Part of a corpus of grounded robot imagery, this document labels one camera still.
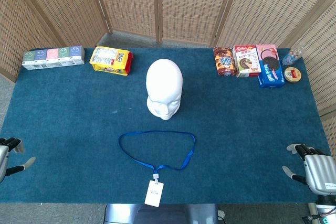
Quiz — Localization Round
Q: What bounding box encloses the multicolour smiley tissue pack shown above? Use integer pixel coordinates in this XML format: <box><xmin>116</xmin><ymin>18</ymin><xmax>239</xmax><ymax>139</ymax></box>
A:
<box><xmin>22</xmin><ymin>45</ymin><xmax>86</xmax><ymax>71</ymax></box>

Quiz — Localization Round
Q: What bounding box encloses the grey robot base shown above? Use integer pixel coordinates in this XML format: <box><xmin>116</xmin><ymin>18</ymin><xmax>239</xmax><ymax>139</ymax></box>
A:
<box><xmin>104</xmin><ymin>203</ymin><xmax>220</xmax><ymax>224</ymax></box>

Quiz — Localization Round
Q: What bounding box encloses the round red gold tin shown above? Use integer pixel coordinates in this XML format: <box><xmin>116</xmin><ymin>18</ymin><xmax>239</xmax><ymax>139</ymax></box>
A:
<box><xmin>283</xmin><ymin>66</ymin><xmax>303</xmax><ymax>84</ymax></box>

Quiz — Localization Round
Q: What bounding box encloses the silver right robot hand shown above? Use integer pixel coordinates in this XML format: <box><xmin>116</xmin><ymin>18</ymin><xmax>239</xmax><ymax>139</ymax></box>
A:
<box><xmin>282</xmin><ymin>143</ymin><xmax>336</xmax><ymax>196</ymax></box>

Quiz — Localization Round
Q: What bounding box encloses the white mannequin head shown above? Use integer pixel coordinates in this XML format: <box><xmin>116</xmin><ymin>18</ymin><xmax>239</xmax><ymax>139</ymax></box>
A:
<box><xmin>145</xmin><ymin>58</ymin><xmax>184</xmax><ymax>121</ymax></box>

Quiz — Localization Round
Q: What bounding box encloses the yellow Lipo biscuit bag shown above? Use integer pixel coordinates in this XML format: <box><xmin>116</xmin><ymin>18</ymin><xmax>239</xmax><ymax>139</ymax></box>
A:
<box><xmin>89</xmin><ymin>46</ymin><xmax>134</xmax><ymax>77</ymax></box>

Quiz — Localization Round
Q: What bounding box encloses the blue pink Oreo box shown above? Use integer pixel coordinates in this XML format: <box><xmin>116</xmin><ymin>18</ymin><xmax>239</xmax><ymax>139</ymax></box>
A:
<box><xmin>255</xmin><ymin>44</ymin><xmax>286</xmax><ymax>89</ymax></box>

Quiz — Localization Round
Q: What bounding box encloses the brown chocolate cookie pack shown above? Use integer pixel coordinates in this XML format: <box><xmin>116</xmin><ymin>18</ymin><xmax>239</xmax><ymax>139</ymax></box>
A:
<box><xmin>213</xmin><ymin>46</ymin><xmax>237</xmax><ymax>77</ymax></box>

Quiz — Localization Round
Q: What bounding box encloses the cream red wafer box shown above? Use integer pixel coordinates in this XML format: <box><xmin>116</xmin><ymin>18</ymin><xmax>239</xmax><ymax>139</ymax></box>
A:
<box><xmin>232</xmin><ymin>45</ymin><xmax>262</xmax><ymax>78</ymax></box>

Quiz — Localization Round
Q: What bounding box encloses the blue lanyard with white badge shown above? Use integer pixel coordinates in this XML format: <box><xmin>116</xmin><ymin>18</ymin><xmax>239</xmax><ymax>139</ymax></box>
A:
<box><xmin>118</xmin><ymin>130</ymin><xmax>196</xmax><ymax>208</ymax></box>

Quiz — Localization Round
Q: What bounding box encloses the wicker folding screen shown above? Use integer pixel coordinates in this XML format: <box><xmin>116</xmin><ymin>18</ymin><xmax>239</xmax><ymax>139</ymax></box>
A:
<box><xmin>0</xmin><ymin>0</ymin><xmax>336</xmax><ymax>172</ymax></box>

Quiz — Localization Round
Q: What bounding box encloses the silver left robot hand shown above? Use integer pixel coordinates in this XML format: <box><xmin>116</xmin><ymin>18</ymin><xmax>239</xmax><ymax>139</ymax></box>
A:
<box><xmin>0</xmin><ymin>137</ymin><xmax>37</xmax><ymax>183</ymax></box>

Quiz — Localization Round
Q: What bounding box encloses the teal carpet table cover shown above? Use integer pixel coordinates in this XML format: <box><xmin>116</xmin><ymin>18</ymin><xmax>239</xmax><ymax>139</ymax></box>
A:
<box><xmin>0</xmin><ymin>47</ymin><xmax>332</xmax><ymax>205</ymax></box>

